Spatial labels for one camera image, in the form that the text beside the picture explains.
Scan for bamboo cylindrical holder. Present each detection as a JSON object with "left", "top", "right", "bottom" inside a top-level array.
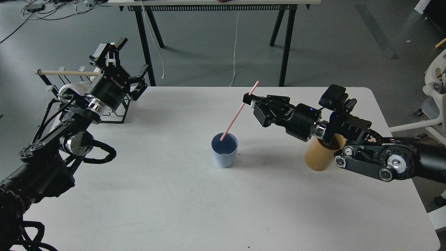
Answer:
[{"left": 304, "top": 134, "right": 346, "bottom": 172}]

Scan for white hanging cable left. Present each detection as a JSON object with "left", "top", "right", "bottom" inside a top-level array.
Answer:
[{"left": 140, "top": 0, "right": 166, "bottom": 80}]

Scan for white mug on rack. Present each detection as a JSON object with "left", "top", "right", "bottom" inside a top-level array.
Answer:
[{"left": 57, "top": 81, "right": 91, "bottom": 108}]

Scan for tangled floor cables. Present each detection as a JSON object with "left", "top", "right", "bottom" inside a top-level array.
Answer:
[{"left": 0, "top": 0, "right": 108, "bottom": 45}]

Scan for light blue cup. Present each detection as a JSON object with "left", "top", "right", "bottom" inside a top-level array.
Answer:
[{"left": 211, "top": 133, "right": 238, "bottom": 167}]

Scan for white hanging cable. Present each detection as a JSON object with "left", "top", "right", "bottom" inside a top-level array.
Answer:
[
  {"left": 229, "top": 10, "right": 240, "bottom": 87},
  {"left": 140, "top": 0, "right": 166, "bottom": 80}
]

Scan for black wire dish rack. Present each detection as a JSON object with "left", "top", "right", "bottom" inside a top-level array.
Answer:
[{"left": 37, "top": 66, "right": 132, "bottom": 124}]

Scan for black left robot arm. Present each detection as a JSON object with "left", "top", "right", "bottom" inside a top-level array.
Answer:
[{"left": 1, "top": 38, "right": 149, "bottom": 251}]

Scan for white office chair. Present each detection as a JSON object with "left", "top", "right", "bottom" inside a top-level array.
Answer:
[{"left": 389, "top": 50, "right": 446, "bottom": 144}]

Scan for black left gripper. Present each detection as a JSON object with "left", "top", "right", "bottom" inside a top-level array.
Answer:
[{"left": 85, "top": 38, "right": 149, "bottom": 112}]

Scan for wooden rack handle rod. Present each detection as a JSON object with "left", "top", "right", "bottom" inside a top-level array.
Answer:
[{"left": 34, "top": 70, "right": 101, "bottom": 77}]

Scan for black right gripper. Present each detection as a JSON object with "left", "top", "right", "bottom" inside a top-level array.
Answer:
[{"left": 243, "top": 93, "right": 321, "bottom": 142}]

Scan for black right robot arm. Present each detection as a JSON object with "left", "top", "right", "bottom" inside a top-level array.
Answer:
[{"left": 243, "top": 84, "right": 446, "bottom": 183}]

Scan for pink chopstick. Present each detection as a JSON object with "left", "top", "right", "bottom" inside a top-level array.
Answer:
[{"left": 220, "top": 81, "right": 260, "bottom": 141}]

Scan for white trestle table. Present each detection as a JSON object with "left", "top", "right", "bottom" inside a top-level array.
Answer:
[{"left": 107, "top": 0, "right": 322, "bottom": 87}]

